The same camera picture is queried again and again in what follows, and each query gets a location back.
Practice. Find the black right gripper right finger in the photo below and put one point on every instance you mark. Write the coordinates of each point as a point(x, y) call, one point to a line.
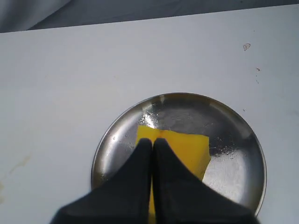
point(181, 198)

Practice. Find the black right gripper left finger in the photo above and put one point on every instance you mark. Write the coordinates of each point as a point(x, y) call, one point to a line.
point(122, 199)

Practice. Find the yellow sponge block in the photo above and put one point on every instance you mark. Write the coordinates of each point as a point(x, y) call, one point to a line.
point(192, 150)

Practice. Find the round stainless steel plate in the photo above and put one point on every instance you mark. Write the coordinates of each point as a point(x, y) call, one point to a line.
point(237, 168)

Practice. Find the grey backdrop cloth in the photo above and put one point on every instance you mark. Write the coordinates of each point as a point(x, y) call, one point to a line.
point(20, 15)

